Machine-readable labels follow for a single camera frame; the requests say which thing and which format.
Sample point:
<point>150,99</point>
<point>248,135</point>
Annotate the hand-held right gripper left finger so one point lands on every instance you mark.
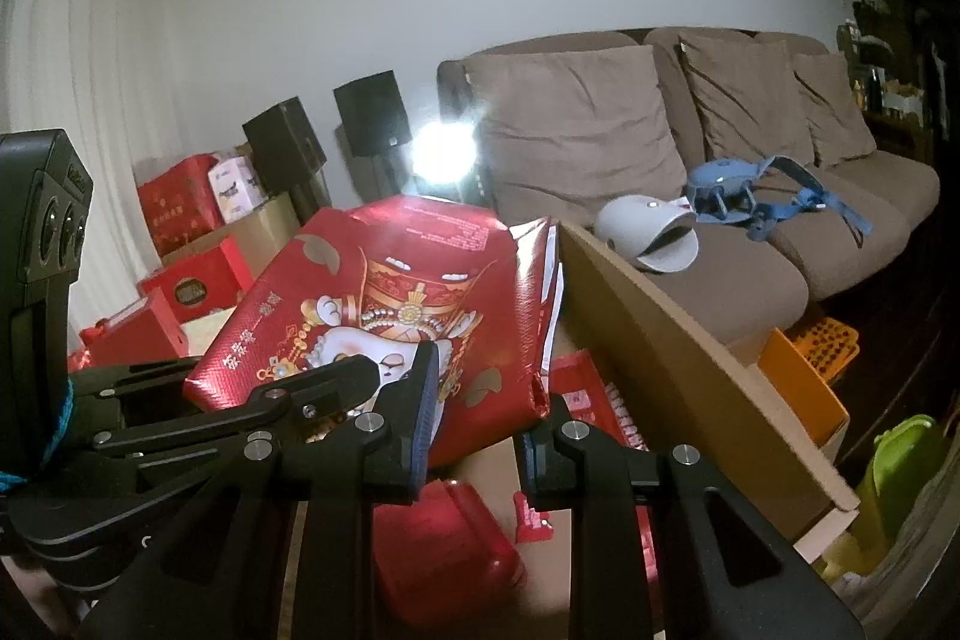
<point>426,419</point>

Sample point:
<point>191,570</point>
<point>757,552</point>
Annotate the dark cluttered shelf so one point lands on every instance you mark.
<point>877,85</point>

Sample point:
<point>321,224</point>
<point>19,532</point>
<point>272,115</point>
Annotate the red carton on stack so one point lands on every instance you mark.
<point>176,205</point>

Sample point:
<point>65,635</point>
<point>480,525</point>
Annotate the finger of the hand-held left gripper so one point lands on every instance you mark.
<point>127,379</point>
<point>315,396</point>

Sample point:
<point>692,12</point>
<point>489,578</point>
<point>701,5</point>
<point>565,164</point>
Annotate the red rounded plastic box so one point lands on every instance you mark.
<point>442,550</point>

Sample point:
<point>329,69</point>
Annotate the red printed gift bag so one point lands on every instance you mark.
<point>420,280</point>

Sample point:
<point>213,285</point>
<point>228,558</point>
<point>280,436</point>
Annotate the white curtain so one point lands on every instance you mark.
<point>67,48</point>

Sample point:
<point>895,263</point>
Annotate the white dome massager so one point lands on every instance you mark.
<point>637,227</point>

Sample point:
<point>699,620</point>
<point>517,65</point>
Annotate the large brown sofa cushion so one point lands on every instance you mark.
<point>577,138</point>

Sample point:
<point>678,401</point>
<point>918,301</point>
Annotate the bright lamp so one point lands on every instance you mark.
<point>446,160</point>

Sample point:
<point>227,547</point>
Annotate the black speaker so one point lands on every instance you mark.
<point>371,111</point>

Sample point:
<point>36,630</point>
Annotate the yellow cloth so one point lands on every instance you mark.
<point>851,554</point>

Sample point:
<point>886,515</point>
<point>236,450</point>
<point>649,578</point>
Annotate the green plastic stool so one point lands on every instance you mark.
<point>900,475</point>

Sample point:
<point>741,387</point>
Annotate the small orange cardboard box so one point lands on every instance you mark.
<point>799,377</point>

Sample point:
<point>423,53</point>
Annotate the brown sofa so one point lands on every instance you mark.
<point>750,287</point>

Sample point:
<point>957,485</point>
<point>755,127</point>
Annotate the small brown sofa cushion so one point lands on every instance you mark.
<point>832,108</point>

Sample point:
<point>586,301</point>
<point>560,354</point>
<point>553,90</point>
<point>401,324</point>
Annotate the tall black box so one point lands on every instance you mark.
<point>285,145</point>

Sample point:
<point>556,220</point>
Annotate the small red clip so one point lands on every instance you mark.
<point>532,520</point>

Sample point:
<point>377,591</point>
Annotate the yellow plaid tablecloth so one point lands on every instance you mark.
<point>214,332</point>

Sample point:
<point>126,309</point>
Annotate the red carton gold label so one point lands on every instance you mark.
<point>199,284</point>

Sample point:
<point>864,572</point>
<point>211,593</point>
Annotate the white patterned bag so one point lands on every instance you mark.
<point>922,572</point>

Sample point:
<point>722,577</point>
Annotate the orange plastic crate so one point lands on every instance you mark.
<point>829,347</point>

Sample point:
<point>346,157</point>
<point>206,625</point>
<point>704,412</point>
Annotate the large cardboard box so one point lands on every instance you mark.
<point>675,370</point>

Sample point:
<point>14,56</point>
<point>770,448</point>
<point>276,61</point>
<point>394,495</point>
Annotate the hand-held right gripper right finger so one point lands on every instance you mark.
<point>526,460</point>

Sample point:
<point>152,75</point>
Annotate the red ribbon gift box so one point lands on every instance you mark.
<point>142,332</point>

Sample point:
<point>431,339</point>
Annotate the white printed box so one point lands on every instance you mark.
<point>236,186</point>

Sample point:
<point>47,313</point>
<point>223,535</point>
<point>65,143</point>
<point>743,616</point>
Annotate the long red foil packet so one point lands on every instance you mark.
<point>592,400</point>

